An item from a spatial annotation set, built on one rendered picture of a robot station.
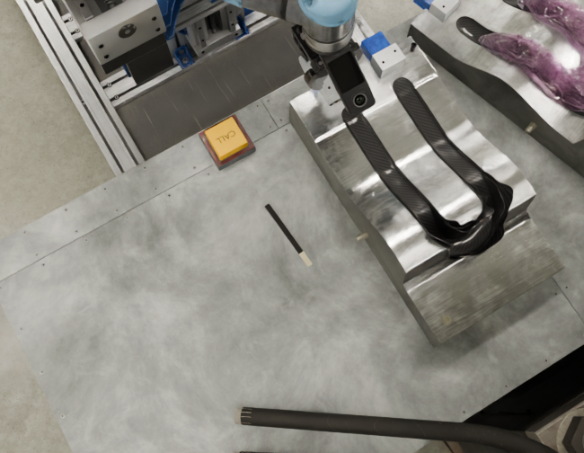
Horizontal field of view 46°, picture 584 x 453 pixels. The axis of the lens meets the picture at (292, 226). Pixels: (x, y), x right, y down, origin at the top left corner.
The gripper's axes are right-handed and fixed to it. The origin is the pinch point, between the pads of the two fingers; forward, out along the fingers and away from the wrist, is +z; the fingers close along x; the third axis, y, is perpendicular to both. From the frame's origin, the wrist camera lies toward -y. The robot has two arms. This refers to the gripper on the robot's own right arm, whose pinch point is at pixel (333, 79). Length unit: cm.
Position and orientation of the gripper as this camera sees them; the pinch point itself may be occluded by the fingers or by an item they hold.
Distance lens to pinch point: 123.4
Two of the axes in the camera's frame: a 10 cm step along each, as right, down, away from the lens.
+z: 0.5, 0.7, 10.0
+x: -8.6, 5.1, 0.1
